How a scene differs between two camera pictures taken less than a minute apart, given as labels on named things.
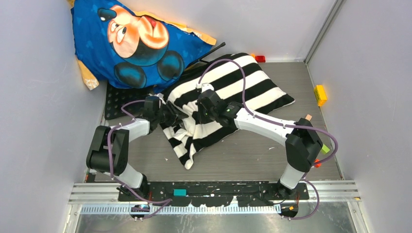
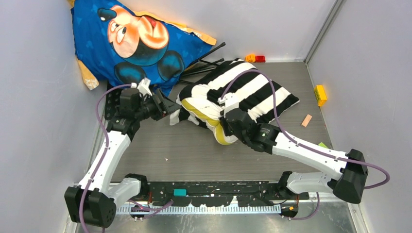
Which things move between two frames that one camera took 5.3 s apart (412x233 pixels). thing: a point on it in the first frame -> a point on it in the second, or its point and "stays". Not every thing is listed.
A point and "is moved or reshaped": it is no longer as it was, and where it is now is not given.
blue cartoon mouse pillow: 118,46 stays
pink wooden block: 308,117 stays
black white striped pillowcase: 239,78 is moved or reshaped
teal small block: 180,192 stays
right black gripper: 202,119 -> 225,122
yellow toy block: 320,95 stays
